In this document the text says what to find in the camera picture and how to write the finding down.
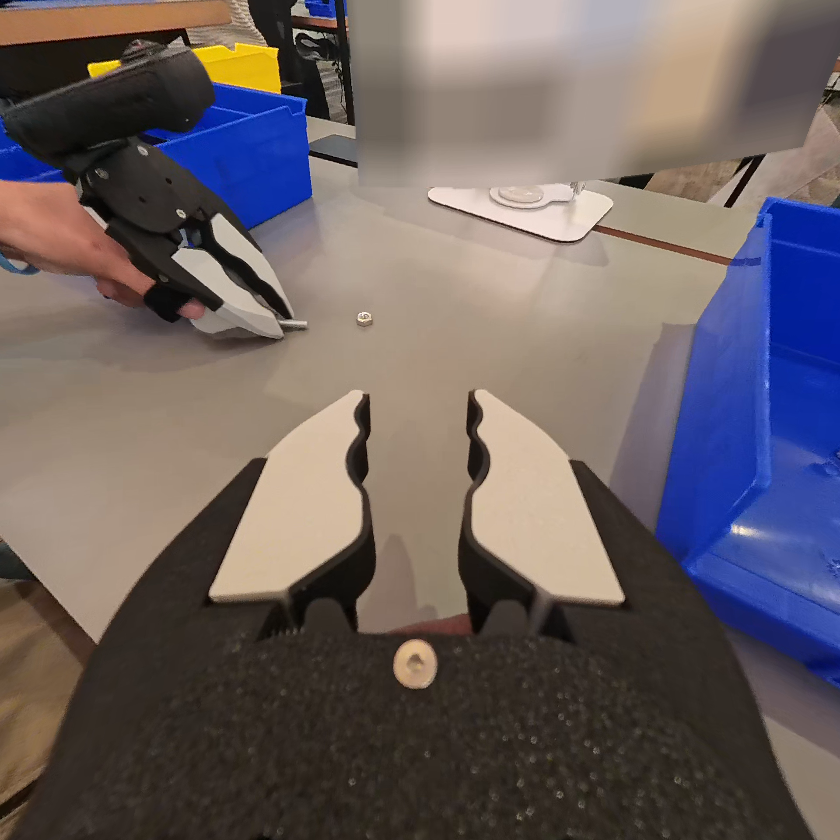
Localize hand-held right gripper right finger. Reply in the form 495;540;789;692
458;389;627;631

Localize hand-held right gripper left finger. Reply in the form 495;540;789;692
208;390;376;628

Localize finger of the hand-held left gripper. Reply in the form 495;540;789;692
208;213;295;321
168;248;286;341

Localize blue divided storage bin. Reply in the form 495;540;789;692
0;82;313;231

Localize person's left hand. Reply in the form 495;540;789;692
0;180;206;320

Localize person's right hand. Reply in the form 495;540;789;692
394;612;471;636

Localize brown wooden desk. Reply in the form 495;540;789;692
0;0;231;47

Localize yellow storage bin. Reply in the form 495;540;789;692
88;44;283;95

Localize dark flat tablet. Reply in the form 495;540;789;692
309;132;358;169

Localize white document stand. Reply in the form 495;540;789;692
428;184;615;244

